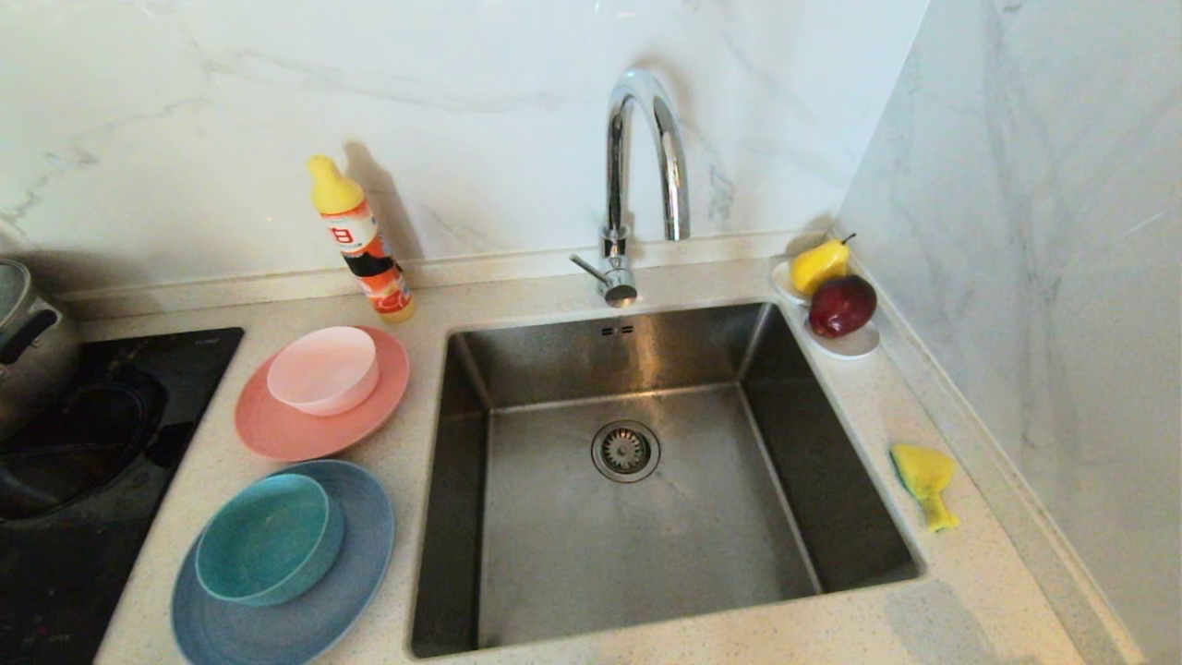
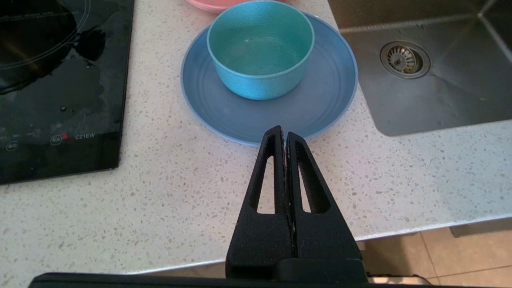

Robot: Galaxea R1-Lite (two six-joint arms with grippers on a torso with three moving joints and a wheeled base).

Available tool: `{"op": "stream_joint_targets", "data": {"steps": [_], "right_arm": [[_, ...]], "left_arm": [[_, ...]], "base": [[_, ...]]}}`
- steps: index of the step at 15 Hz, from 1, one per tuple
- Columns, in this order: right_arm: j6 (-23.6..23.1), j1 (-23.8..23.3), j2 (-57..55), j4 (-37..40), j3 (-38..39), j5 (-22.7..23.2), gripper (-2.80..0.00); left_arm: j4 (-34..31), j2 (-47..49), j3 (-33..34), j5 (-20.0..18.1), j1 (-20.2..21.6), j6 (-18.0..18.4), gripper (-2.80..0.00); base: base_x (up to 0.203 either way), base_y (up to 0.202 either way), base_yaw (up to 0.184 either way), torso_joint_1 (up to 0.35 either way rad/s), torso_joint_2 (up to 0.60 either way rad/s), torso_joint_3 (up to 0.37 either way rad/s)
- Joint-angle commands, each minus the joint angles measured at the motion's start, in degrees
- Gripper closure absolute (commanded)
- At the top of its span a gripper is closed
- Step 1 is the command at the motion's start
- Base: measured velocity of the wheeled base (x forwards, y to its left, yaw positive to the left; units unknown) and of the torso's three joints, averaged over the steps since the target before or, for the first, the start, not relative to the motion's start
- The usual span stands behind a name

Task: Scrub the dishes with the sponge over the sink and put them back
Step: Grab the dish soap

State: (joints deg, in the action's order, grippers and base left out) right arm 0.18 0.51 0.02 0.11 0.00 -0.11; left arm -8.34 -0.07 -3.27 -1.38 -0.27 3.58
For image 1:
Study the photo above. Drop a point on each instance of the chrome gooseneck faucet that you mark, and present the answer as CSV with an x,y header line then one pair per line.
x,y
617,166

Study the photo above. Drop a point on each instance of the yellow-capped orange dish soap bottle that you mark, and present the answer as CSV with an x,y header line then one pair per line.
x,y
365,245

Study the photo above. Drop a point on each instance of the stainless steel sink basin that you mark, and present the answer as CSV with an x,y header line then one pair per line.
x,y
572,536

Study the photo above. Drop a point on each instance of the yellow sponge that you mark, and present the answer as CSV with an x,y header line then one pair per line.
x,y
923,471

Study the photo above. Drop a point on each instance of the round metal drain strainer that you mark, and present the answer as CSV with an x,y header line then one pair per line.
x,y
625,451

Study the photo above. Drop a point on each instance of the small white dish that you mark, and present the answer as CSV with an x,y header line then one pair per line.
x,y
782,282
857,347

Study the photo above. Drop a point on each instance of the yellow pear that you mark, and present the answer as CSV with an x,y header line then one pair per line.
x,y
817,266

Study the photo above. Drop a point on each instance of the dark red apple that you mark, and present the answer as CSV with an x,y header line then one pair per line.
x,y
842,305

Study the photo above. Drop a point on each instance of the light pink bowl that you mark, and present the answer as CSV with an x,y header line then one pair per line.
x,y
323,369

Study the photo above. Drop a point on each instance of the salmon pink plate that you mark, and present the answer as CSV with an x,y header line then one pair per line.
x,y
277,434

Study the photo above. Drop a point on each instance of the blue plate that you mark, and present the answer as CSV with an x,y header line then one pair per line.
x,y
355,573

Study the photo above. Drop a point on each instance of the teal bowl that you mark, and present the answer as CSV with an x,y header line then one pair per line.
x,y
263,540

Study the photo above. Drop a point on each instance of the black induction cooktop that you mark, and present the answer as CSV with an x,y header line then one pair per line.
x,y
199,365

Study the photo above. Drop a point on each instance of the black frying pan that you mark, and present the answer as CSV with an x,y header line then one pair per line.
x,y
83,443

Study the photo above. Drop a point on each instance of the steel cooking pot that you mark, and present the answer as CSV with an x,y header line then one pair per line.
x,y
37,369

